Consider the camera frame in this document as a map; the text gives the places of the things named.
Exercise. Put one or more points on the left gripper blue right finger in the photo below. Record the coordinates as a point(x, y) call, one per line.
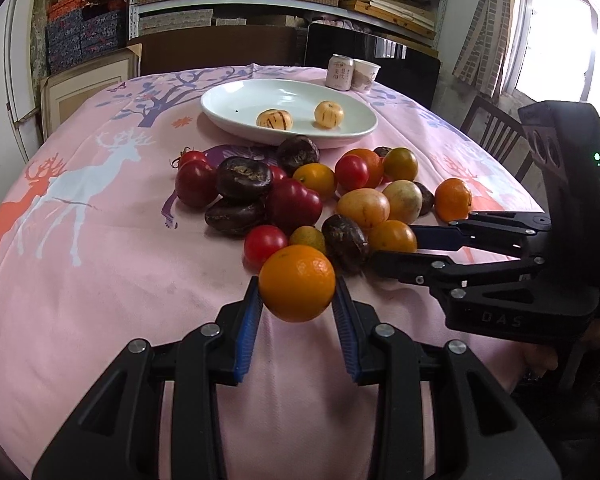
point(348, 328)

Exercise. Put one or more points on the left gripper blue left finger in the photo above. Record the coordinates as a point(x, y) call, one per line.
point(248, 321)

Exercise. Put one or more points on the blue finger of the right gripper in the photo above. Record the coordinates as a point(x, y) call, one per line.
point(446, 238)
point(415, 268)

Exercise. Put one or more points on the dark wrinkled passion fruit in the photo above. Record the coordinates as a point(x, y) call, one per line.
point(427, 199)

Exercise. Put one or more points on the orange yellow tomato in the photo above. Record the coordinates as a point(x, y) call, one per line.
point(392, 236)

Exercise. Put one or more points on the large orange mandarin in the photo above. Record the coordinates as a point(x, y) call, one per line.
point(452, 200)

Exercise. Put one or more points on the yellow-green round fruit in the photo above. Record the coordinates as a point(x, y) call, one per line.
point(405, 200)

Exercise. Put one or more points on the small orange fruit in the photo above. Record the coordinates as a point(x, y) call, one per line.
point(297, 283)

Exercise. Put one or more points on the orange yellow passion fruit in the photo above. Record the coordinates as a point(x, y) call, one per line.
point(365, 206)

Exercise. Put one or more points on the green orange mandarin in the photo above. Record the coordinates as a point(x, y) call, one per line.
point(400, 164)

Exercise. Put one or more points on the dark purple passion fruit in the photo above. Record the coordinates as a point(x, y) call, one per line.
point(382, 151)

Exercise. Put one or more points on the red cherry tomato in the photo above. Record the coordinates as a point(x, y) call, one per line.
point(351, 173)

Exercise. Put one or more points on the right hand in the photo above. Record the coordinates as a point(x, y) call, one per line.
point(541, 359)

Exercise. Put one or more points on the dark wooden chair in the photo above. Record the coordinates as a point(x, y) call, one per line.
point(499, 135)

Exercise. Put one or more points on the pink deer tablecloth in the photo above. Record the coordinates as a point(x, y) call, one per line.
point(92, 256)

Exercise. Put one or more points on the striped yellow round fruit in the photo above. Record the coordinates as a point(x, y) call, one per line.
point(328, 114)

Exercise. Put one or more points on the black glossy panel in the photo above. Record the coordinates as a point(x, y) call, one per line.
point(402, 68)

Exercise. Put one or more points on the white paper cup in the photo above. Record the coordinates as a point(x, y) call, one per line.
point(364, 75)

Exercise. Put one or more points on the pink drink can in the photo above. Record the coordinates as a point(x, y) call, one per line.
point(339, 72)

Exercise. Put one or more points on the striped yellow melon fruit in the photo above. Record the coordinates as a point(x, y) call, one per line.
point(275, 119)

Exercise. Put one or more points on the white oval plate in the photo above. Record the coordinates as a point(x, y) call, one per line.
point(235, 106)

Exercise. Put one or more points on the framed picture leaning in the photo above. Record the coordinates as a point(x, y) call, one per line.
point(64, 93)

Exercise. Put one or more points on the window with white frame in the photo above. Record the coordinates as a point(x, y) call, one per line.
point(555, 52)

